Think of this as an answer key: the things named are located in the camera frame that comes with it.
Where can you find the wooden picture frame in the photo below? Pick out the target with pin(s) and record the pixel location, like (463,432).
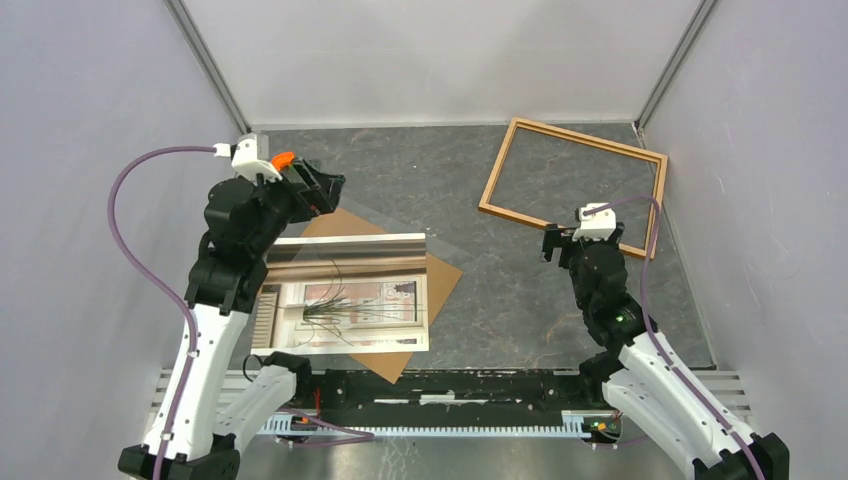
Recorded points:
(542,172)

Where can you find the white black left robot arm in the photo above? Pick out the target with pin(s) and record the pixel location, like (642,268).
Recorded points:
(191,437)

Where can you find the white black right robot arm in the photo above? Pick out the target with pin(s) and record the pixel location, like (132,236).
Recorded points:
(639,375)

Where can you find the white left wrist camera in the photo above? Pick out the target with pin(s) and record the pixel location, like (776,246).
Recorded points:
(250,158)

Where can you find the white slotted cable duct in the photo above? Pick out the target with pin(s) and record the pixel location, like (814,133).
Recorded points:
(570,426)

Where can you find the aluminium corner post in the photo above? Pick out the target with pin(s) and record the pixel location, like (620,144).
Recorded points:
(691,33)
(205,59)

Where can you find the clear acrylic sheet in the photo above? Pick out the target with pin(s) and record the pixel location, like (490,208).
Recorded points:
(355,218)

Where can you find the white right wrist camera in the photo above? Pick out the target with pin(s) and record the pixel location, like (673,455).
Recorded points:
(595,218)

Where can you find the orange curved toy block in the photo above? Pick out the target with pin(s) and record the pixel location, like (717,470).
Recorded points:
(283,160)

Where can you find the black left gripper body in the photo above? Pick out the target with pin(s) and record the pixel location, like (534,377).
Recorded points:
(293,204)

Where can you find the glossy printed photo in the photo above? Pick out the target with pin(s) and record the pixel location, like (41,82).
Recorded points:
(344,295)

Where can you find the right aluminium corner post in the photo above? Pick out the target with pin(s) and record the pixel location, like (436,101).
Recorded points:
(691,33)

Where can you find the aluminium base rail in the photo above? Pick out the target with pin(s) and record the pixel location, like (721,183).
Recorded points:
(724,385)

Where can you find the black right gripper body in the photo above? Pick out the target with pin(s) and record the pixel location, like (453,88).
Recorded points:
(571,244)

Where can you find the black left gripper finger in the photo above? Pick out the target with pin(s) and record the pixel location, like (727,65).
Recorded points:
(305,179)
(322,205)

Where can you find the left aluminium corner post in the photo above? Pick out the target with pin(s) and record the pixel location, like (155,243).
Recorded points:
(205,59)

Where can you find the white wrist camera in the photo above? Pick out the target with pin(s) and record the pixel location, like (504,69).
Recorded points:
(250,158)
(595,218)

